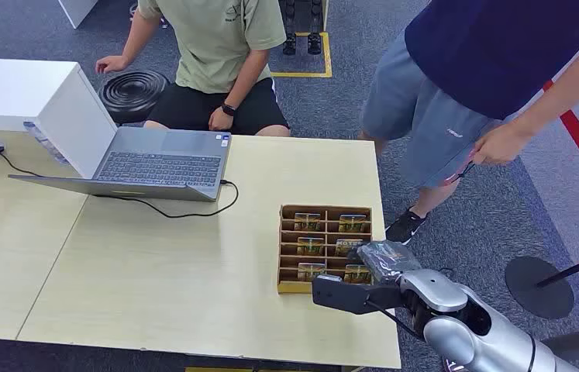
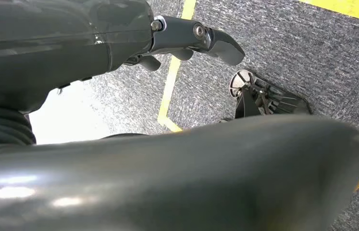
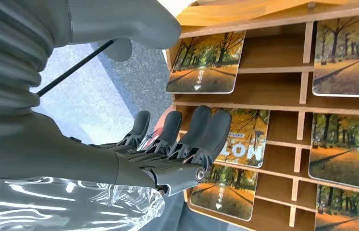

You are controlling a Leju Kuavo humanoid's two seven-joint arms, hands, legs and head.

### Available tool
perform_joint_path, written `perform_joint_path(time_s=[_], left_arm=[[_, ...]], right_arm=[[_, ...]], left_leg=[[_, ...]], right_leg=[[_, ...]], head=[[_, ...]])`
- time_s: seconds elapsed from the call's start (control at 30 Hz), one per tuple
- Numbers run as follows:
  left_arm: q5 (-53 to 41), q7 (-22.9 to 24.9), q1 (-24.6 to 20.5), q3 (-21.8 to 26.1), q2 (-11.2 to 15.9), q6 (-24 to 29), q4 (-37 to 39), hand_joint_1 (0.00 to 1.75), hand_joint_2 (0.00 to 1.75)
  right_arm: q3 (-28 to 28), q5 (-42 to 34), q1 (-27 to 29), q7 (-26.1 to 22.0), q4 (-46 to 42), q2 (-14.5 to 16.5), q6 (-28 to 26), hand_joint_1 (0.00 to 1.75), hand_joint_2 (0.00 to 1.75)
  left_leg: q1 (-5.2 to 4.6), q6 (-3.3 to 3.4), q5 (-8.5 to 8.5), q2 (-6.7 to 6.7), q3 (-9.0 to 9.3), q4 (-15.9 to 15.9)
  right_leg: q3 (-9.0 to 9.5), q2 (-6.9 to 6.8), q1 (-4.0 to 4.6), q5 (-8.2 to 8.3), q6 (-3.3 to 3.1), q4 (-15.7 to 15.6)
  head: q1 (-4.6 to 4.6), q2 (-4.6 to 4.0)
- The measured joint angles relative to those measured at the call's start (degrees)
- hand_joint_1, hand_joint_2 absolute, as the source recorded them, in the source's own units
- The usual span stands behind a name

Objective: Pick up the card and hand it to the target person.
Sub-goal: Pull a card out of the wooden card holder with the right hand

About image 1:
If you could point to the person's left hand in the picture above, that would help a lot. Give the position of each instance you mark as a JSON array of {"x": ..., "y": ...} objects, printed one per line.
[
  {"x": 499, "y": 146},
  {"x": 220, "y": 120}
]

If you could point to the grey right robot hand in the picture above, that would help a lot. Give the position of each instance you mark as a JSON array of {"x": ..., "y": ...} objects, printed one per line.
[{"x": 389, "y": 259}]

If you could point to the person's right hand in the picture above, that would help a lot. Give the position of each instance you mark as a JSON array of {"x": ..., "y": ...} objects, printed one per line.
[{"x": 110, "y": 64}]

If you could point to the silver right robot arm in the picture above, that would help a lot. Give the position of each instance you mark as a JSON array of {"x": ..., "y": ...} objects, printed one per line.
[{"x": 489, "y": 334}]

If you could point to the printed hotel key card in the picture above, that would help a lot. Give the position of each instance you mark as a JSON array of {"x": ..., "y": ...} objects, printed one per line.
[
  {"x": 311, "y": 271},
  {"x": 352, "y": 223},
  {"x": 344, "y": 247},
  {"x": 356, "y": 275},
  {"x": 310, "y": 246},
  {"x": 307, "y": 222}
]

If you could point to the person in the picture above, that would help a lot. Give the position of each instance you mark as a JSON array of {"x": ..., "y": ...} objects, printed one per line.
[
  {"x": 474, "y": 56},
  {"x": 217, "y": 46}
]

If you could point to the wooden card holder tray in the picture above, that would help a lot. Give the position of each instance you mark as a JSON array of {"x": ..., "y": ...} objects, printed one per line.
[{"x": 286, "y": 285}]

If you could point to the black wristwatch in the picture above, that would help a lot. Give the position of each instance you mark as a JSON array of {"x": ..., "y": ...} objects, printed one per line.
[{"x": 228, "y": 109}]

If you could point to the black sneaker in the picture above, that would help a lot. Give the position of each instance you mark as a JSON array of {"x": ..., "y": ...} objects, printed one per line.
[{"x": 404, "y": 227}]

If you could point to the white furniture panel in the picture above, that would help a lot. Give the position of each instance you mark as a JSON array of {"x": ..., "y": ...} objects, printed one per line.
[{"x": 76, "y": 10}]

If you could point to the grey open laptop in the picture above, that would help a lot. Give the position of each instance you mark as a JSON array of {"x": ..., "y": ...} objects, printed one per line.
[{"x": 160, "y": 167}]

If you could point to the white box cabinet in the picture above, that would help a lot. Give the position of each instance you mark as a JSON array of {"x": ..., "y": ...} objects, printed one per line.
[{"x": 17, "y": 92}]

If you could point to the yellow floor tape square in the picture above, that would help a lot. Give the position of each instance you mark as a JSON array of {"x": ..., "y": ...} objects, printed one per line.
[{"x": 326, "y": 56}]

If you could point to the black standing humanoid robot legs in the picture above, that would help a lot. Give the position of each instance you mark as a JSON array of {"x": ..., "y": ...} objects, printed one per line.
[{"x": 302, "y": 20}]

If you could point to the black stanchion with round base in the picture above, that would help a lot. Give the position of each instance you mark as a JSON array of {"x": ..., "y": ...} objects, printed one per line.
[{"x": 538, "y": 287}]

